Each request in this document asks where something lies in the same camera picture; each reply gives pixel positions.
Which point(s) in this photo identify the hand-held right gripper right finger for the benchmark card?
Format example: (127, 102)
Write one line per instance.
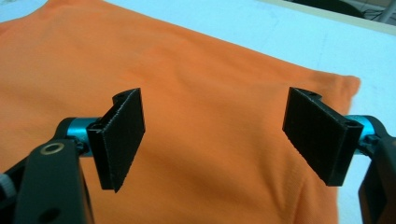
(320, 137)

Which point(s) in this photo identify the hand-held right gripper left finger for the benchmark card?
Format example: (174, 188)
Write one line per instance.
(118, 140)

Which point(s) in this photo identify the orange polo shirt blue collar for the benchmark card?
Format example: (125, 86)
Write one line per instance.
(202, 109)

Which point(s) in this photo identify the white foam mat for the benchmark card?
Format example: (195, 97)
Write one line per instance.
(280, 37)

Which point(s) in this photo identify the black round stool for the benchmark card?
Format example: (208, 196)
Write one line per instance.
(327, 6)

